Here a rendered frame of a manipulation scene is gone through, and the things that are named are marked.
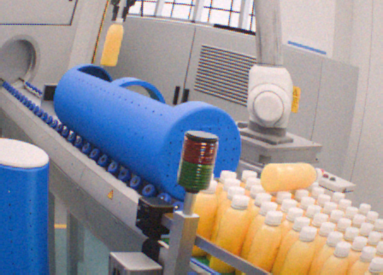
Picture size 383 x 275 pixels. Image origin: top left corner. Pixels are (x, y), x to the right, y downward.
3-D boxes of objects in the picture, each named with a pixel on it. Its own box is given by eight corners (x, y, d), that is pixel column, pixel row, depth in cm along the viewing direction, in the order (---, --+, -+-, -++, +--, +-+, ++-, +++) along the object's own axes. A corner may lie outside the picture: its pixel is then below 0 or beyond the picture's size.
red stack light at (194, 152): (201, 155, 124) (205, 136, 124) (220, 165, 119) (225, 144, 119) (173, 155, 121) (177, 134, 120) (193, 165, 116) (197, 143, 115)
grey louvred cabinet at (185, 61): (127, 183, 533) (156, 18, 507) (312, 267, 379) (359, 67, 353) (79, 184, 496) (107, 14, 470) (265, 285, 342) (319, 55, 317)
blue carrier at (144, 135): (104, 128, 259) (112, 61, 253) (234, 198, 190) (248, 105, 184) (50, 131, 243) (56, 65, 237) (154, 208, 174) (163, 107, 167)
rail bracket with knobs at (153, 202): (161, 230, 167) (166, 196, 166) (175, 238, 162) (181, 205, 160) (130, 230, 162) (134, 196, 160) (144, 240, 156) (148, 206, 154)
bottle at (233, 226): (220, 275, 138) (238, 209, 135) (202, 266, 143) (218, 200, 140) (241, 271, 143) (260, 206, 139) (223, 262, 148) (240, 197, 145)
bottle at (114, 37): (116, 65, 243) (126, 22, 240) (115, 66, 236) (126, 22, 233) (100, 63, 242) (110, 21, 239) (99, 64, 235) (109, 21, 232)
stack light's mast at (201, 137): (191, 207, 126) (206, 131, 123) (209, 218, 121) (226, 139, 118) (165, 208, 123) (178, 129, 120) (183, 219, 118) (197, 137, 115)
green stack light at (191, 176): (197, 180, 125) (201, 155, 124) (215, 190, 120) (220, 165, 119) (169, 180, 122) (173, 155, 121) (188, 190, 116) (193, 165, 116)
